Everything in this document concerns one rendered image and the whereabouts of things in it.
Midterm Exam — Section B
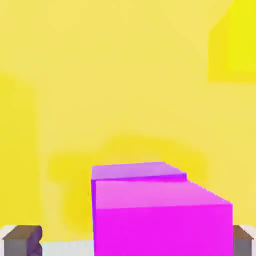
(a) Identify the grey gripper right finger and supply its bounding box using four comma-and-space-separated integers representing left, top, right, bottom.
232, 224, 256, 256

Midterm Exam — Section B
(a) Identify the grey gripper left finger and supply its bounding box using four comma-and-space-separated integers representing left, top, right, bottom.
0, 224, 43, 256

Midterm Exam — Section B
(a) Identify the small purple cube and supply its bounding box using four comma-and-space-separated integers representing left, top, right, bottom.
90, 161, 188, 256

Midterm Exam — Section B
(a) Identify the small magenta cube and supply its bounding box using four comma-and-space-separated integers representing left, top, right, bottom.
93, 175, 234, 256

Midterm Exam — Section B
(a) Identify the small yellow cube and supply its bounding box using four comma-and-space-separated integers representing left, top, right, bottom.
207, 0, 256, 83

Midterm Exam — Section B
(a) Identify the large yellow box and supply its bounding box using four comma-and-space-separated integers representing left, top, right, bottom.
0, 0, 256, 244

